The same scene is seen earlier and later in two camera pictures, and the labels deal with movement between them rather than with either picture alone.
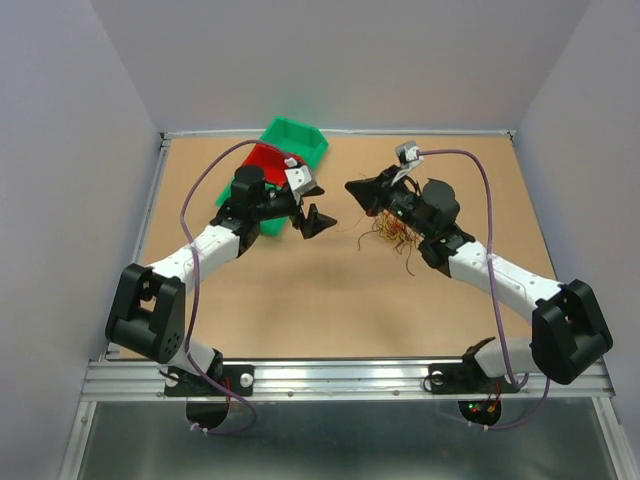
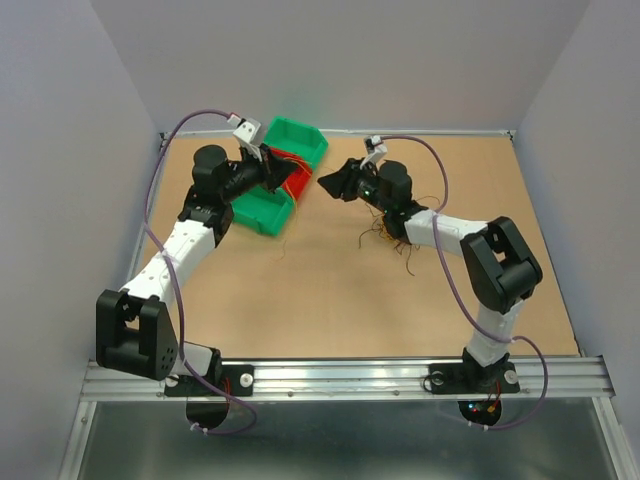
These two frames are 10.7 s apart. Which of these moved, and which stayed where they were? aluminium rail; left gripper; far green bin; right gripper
Moved: right gripper; left gripper
Stayed: far green bin; aluminium rail
